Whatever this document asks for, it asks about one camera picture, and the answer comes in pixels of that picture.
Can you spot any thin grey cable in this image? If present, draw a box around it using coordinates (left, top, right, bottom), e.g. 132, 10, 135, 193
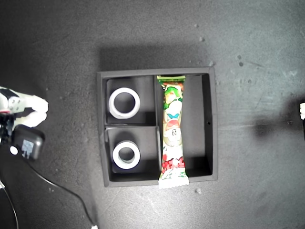
0, 182, 19, 229

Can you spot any snack bar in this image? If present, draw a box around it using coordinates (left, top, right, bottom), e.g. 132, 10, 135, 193
156, 75, 190, 190

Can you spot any small white tape roll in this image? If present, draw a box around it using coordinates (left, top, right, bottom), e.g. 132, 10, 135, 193
112, 140, 141, 170

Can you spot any large white tape roll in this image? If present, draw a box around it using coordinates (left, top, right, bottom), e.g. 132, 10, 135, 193
108, 87, 141, 120

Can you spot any black tray with wells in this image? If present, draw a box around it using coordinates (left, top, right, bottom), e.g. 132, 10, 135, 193
96, 66, 219, 188

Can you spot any black camera cable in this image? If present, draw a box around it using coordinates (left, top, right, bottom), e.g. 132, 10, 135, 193
27, 159, 96, 227

